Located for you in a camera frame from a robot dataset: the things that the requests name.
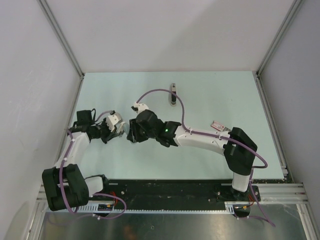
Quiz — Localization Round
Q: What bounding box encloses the black silver stapler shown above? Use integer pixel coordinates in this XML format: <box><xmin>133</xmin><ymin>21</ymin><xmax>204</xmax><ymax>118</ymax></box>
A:
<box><xmin>169</xmin><ymin>83</ymin><xmax>177</xmax><ymax>107</ymax></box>

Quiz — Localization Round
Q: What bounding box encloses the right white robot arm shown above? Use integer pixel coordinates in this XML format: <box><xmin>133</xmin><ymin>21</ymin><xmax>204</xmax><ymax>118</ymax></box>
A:
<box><xmin>127</xmin><ymin>107</ymin><xmax>258</xmax><ymax>201</ymax></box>

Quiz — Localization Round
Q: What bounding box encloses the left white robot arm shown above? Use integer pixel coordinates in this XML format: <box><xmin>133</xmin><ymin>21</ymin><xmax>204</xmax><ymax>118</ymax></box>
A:
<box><xmin>42</xmin><ymin>109</ymin><xmax>124</xmax><ymax>213</ymax></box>

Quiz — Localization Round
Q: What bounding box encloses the red white staple box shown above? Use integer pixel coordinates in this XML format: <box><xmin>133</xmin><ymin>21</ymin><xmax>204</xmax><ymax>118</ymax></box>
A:
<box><xmin>210</xmin><ymin>120</ymin><xmax>231</xmax><ymax>132</ymax></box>

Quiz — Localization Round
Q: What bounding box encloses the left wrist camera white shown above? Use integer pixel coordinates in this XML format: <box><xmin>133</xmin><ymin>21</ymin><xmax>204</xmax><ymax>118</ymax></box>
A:
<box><xmin>106</xmin><ymin>111</ymin><xmax>126</xmax><ymax>135</ymax></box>

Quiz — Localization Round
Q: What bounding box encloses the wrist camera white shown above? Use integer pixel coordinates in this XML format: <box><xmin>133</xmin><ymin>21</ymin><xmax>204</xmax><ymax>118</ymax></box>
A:
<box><xmin>106</xmin><ymin>111</ymin><xmax>126</xmax><ymax>135</ymax></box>
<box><xmin>131</xmin><ymin>102</ymin><xmax>149</xmax><ymax>115</ymax></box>

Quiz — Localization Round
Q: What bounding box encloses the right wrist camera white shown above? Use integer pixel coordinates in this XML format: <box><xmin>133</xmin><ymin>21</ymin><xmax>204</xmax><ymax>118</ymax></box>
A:
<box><xmin>131</xmin><ymin>102</ymin><xmax>149</xmax><ymax>115</ymax></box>

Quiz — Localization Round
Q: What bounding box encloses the grey cable duct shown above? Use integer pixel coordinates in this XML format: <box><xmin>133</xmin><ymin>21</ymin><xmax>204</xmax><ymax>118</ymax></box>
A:
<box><xmin>44</xmin><ymin>201</ymin><xmax>237</xmax><ymax>215</ymax></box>

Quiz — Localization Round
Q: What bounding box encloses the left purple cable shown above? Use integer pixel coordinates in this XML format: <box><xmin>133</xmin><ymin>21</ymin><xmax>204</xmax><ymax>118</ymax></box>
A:
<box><xmin>58</xmin><ymin>109</ymin><xmax>127</xmax><ymax>221</ymax></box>

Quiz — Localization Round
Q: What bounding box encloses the right aluminium side rail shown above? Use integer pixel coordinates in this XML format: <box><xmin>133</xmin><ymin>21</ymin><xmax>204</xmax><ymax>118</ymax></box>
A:
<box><xmin>252</xmin><ymin>71</ymin><xmax>294</xmax><ymax>182</ymax></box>

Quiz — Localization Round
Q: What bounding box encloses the left aluminium frame post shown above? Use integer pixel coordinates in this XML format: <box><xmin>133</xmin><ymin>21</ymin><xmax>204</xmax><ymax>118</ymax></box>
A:
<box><xmin>37</xmin><ymin>0</ymin><xmax>86</xmax><ymax>77</ymax></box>

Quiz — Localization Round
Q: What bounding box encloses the aluminium frame post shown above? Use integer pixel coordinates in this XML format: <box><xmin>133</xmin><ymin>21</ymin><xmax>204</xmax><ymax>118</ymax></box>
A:
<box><xmin>256</xmin><ymin>0</ymin><xmax>305</xmax><ymax>76</ymax></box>
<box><xmin>37</xmin><ymin>0</ymin><xmax>86</xmax><ymax>77</ymax></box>

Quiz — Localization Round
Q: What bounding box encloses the front aluminium rail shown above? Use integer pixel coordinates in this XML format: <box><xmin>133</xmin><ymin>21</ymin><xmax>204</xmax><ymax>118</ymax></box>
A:
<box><xmin>39</xmin><ymin>183</ymin><xmax>305</xmax><ymax>206</ymax></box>

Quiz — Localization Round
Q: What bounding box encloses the right aluminium frame post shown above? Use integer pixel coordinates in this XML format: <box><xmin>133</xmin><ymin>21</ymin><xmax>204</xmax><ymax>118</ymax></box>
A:
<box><xmin>256</xmin><ymin>0</ymin><xmax>305</xmax><ymax>76</ymax></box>

